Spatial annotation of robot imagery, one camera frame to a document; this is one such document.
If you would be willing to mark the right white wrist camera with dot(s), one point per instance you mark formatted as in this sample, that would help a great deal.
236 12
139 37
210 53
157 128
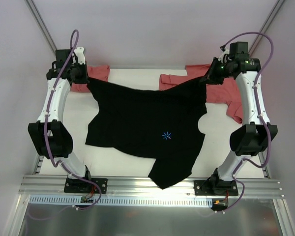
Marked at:
224 56

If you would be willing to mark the aluminium front rail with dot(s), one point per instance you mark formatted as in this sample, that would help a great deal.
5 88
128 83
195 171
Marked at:
260 188

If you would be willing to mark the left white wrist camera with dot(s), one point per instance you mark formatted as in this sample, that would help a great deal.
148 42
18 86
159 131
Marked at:
79 55

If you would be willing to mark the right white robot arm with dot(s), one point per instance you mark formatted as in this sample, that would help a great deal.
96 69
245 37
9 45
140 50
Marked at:
256 132

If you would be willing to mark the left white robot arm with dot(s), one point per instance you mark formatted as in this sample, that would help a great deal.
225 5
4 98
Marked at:
50 137

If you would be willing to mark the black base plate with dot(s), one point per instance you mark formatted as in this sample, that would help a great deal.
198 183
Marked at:
81 187
221 188

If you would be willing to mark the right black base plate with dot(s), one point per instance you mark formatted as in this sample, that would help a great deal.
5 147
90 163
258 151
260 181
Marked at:
221 188

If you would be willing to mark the white slotted cable duct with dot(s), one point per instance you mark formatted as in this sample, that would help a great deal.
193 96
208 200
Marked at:
120 201

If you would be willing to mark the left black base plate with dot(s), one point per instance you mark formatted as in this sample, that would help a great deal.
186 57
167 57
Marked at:
81 187

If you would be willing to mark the folded red t shirt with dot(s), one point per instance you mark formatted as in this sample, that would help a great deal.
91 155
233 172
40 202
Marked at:
95 72

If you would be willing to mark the crumpled red t shirt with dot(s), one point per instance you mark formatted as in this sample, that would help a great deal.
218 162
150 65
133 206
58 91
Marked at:
227 93

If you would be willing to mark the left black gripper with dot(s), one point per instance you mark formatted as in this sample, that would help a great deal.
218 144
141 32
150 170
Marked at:
81 75

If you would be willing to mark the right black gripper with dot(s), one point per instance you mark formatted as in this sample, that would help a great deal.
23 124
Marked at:
215 74

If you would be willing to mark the black t shirt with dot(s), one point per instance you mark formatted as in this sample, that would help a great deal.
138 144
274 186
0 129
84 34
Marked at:
161 125

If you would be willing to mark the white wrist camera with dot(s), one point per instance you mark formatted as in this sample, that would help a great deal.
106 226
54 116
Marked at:
79 55
224 56

